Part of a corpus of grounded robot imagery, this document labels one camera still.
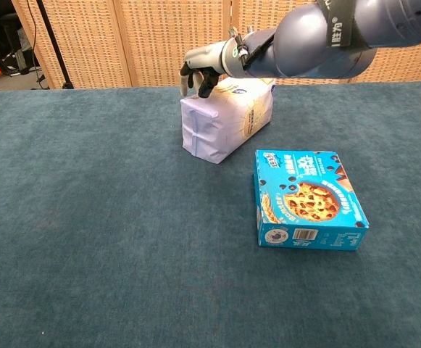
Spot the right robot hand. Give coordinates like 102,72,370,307
179,40,233,99

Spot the white tissue pack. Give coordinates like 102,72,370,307
180,76,277,165

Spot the blue cookie box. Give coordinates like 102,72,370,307
254,149,370,252

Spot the woven wicker folding screen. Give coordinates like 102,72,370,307
10,0,421,90

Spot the black tripod stand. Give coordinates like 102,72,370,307
35,0,75,90

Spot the blue carpet table cover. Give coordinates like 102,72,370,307
0,81,421,348

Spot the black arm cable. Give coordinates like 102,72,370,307
239,34,280,70

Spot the black velcro arm strap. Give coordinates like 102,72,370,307
317,0,371,50

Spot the thin dark hanging cable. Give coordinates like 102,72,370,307
26,0,50,90

